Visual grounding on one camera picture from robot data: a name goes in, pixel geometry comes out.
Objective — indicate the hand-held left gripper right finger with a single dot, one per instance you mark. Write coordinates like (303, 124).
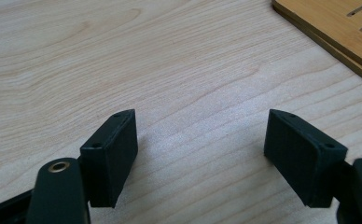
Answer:
(300, 158)

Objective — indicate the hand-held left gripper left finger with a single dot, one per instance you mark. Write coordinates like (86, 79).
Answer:
(110, 161)

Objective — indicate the orange wooden slotted coaster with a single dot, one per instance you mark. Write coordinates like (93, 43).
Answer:
(337, 28)
(334, 53)

